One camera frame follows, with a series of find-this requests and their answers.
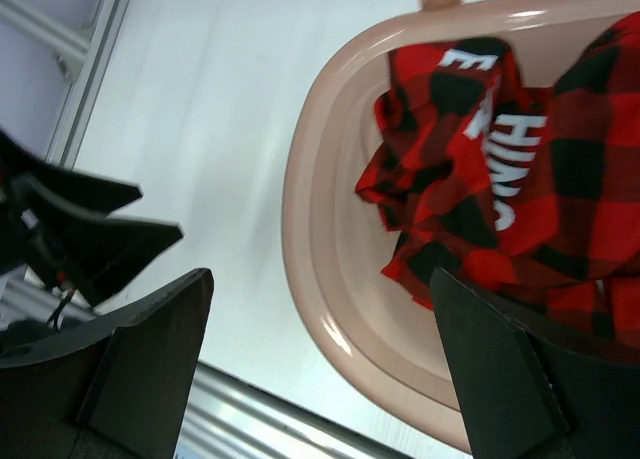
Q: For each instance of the left aluminium frame posts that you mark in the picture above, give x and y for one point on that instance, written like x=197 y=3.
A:
x=54 y=54

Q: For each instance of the pink translucent plastic basin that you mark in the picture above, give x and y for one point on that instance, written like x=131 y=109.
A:
x=335 y=246

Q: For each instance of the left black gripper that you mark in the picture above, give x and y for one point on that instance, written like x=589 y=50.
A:
x=55 y=220

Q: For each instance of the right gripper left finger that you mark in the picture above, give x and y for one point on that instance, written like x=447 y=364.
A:
x=115 y=386

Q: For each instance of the red black plaid shirt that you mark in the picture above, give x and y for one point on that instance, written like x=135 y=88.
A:
x=531 y=193

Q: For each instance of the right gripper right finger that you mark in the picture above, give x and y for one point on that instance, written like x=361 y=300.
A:
x=530 y=387

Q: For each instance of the front aluminium rail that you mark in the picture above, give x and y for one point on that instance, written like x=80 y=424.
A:
x=228 y=418

